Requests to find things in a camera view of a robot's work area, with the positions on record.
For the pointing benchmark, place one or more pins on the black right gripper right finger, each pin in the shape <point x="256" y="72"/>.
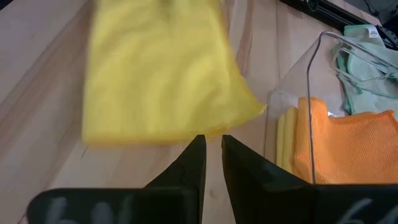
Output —
<point x="295" y="208"/>

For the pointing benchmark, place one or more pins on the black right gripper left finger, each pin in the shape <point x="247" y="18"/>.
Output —
<point x="124" y="208"/>

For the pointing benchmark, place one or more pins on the yellow microfiber towel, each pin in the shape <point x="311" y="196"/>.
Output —
<point x="155" y="77"/>
<point x="287" y="140"/>

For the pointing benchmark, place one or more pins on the orange microfiber towel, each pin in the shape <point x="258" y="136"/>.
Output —
<point x="351" y="149"/>

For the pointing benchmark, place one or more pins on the green microfiber towel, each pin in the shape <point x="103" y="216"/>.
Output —
<point x="370" y="90"/>

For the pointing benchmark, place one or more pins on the clear plastic bin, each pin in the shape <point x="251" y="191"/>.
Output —
<point x="289" y="81"/>

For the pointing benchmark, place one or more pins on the black aluminium rig frame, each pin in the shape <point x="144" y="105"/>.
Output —
<point x="329" y="14"/>

